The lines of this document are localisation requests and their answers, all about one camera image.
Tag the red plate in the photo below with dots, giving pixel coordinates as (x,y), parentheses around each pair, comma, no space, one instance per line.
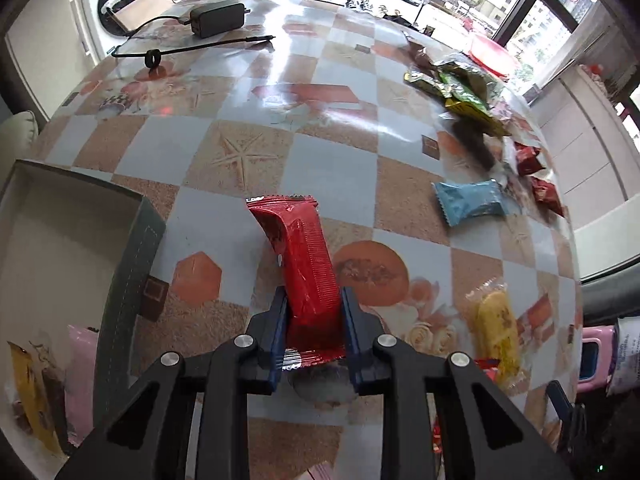
(492,55)

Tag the yellow snack packet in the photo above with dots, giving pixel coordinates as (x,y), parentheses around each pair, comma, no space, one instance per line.
(30,400)

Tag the folding chair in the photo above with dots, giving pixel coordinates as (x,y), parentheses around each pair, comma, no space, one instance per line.
(142,7)

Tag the small red packet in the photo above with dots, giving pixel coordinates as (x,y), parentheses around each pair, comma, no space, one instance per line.
(485,364)

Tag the yellow-green snack packet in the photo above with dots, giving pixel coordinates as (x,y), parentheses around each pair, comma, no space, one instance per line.
(470,107)

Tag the yellow cake packet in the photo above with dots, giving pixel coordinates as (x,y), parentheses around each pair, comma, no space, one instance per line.
(495,330)

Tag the dark green snack packet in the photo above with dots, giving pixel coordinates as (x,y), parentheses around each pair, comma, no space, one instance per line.
(475,77)

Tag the dark red snack packet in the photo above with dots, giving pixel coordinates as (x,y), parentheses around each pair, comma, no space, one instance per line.
(546,195)
(529,159)

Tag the grey cardboard box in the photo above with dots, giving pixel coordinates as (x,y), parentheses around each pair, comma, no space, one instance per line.
(130,270)

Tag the pink stool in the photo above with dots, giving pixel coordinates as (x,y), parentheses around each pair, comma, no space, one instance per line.
(600,335)

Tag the plain pink snack packet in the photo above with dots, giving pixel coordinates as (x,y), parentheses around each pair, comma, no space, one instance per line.
(82,375)

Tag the white cabinet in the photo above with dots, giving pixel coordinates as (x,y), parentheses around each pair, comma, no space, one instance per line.
(595,125)

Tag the white bag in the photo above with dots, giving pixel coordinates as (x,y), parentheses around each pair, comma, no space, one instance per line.
(627,360)

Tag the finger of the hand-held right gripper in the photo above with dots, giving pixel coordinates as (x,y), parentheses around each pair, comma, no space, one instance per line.
(560,400)

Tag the blue snack packet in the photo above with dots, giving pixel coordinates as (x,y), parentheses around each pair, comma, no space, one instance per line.
(470,202)

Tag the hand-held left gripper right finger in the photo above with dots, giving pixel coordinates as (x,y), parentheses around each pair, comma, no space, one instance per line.
(351,350)

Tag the white snack packet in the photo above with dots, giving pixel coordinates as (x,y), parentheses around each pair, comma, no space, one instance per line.
(507,160)

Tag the dark brown snack packet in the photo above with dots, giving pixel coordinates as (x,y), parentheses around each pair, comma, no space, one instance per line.
(419,55)

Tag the green leather armchair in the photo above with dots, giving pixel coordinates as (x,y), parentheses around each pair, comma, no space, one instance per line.
(17,135)

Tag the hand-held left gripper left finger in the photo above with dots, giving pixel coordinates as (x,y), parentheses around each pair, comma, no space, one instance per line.
(276,355)

